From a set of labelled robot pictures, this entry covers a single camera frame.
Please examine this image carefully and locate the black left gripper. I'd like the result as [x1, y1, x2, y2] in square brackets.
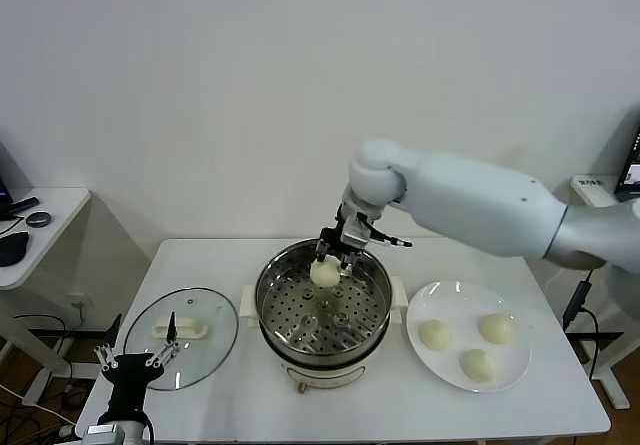
[93, 311, 182, 421]

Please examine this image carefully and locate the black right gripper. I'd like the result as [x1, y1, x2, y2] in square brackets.
[316, 205, 369, 277]

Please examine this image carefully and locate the white steamed baozi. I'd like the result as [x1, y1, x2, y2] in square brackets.
[309, 257, 341, 289]
[478, 313, 516, 345]
[417, 320, 453, 352]
[459, 348, 500, 384]

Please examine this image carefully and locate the glass lid with white handle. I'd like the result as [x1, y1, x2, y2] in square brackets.
[123, 288, 240, 391]

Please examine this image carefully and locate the stainless steel bowl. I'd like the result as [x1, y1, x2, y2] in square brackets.
[254, 238, 394, 366]

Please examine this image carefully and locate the white side desk with mouse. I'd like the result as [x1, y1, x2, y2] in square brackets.
[0, 188, 92, 406]

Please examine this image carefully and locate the white round plate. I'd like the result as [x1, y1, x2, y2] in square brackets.
[405, 280, 532, 393]

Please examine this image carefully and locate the black computer mouse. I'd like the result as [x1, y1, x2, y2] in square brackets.
[0, 232, 31, 268]

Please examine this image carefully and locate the black bar device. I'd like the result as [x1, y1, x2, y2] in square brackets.
[7, 197, 40, 216]

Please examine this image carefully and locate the black laptop beside mouse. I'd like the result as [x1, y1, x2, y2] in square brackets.
[0, 140, 35, 222]

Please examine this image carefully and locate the white side desk with label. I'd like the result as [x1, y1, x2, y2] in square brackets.
[562, 174, 640, 411]

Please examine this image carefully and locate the laptop screen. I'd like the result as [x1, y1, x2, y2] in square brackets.
[615, 123, 640, 201]

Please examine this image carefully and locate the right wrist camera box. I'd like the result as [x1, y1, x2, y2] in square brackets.
[342, 214, 375, 247]

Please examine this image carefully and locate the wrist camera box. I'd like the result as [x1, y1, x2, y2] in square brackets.
[342, 214, 375, 247]
[81, 423, 125, 445]

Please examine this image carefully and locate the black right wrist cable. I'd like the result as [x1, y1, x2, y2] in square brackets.
[369, 232, 414, 250]

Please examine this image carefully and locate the white wall socket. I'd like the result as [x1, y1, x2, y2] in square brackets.
[66, 293, 96, 312]

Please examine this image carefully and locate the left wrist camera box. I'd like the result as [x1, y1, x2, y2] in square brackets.
[81, 423, 125, 445]

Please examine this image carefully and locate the black floor cable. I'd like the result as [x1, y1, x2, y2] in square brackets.
[12, 313, 71, 339]

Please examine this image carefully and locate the white floor cable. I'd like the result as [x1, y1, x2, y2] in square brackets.
[0, 383, 69, 429]

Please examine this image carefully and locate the black cable with adapter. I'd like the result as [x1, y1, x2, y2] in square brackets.
[562, 267, 601, 382]

